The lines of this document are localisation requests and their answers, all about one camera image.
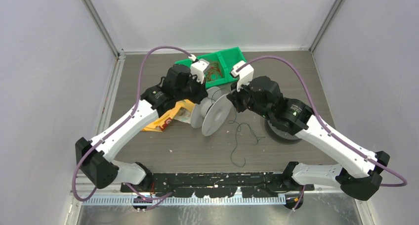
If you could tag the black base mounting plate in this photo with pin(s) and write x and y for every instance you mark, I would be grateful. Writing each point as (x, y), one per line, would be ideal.
(217, 185)

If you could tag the green three-compartment bin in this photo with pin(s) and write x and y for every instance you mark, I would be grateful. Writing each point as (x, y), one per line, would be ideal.
(221, 63)

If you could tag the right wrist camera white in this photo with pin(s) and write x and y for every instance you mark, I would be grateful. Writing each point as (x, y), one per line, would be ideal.
(243, 73)

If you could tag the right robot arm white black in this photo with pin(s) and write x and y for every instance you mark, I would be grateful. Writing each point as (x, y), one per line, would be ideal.
(356, 172)

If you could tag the dark grey cable spool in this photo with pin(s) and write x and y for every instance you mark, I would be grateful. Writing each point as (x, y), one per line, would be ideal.
(280, 136)

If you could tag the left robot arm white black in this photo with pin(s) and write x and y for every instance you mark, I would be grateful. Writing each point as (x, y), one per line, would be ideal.
(95, 157)

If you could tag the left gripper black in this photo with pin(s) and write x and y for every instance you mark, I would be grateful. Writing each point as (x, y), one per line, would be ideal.
(201, 93)

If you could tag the yellow snack bag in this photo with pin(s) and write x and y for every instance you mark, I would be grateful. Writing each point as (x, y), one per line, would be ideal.
(161, 123)

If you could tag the white plastic cable spool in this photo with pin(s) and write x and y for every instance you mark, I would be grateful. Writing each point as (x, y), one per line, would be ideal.
(212, 112)

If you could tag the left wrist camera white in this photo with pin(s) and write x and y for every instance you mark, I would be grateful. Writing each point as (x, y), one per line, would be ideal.
(198, 68)

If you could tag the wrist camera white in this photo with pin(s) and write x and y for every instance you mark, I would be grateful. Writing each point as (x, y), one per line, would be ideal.
(198, 68)
(243, 73)

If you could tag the white slotted cable duct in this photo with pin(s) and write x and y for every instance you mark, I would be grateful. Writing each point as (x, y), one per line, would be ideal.
(126, 200)

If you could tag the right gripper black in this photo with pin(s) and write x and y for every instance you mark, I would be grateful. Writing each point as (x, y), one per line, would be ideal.
(235, 96)

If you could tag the floral patterned cloth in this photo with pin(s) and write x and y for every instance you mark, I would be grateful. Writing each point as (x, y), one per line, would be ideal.
(183, 115)

